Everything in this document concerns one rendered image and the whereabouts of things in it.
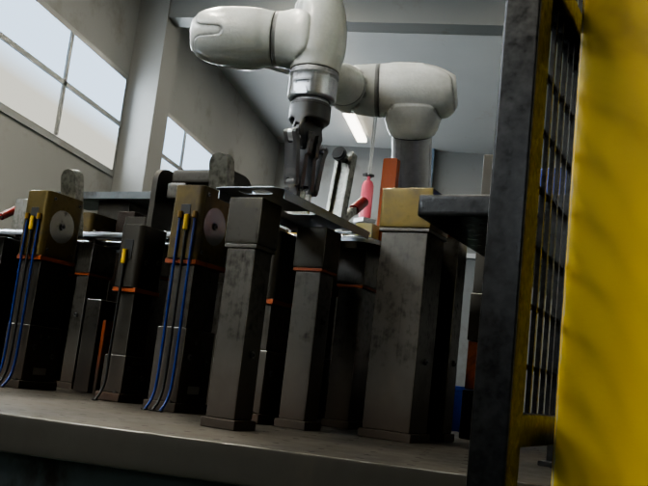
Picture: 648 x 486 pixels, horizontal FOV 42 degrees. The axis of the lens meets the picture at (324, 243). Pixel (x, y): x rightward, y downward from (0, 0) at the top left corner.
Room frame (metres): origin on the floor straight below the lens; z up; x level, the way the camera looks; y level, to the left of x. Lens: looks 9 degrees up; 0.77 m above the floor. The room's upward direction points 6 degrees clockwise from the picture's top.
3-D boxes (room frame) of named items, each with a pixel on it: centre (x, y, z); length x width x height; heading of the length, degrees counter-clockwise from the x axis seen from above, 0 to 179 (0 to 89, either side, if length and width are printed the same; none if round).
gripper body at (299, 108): (1.48, 0.05, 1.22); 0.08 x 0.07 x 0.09; 152
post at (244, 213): (1.07, 0.09, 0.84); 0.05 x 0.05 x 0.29; 62
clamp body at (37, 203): (1.50, 0.50, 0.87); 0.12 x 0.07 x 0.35; 152
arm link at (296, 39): (1.48, 0.07, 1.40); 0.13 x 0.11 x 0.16; 83
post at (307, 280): (1.23, 0.01, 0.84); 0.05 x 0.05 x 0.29; 62
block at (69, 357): (1.71, 0.46, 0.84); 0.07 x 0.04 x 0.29; 152
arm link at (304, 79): (1.48, 0.05, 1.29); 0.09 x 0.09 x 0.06
